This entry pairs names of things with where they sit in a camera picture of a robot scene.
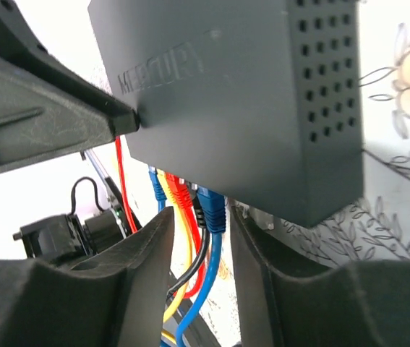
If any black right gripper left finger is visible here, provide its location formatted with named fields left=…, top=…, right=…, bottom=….
left=0, top=207, right=174, bottom=346

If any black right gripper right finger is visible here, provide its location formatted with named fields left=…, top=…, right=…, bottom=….
left=230, top=208, right=410, bottom=346

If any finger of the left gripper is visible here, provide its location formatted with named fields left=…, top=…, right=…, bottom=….
left=0, top=1, right=140, bottom=174

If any black ethernet cable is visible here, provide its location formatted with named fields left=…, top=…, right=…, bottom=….
left=164, top=197, right=211, bottom=301

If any red ethernet cable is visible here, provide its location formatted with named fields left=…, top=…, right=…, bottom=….
left=114, top=136, right=208, bottom=300

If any blue ethernet cable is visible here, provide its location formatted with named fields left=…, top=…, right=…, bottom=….
left=148, top=165, right=168, bottom=213
left=174, top=186, right=226, bottom=347

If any black network switch box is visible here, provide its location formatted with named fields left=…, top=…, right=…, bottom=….
left=88, top=0, right=364, bottom=227

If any floral table mat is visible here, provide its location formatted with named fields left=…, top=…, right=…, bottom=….
left=9, top=0, right=410, bottom=347

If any yellow ethernet cable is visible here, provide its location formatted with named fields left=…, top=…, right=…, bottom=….
left=155, top=169, right=195, bottom=344

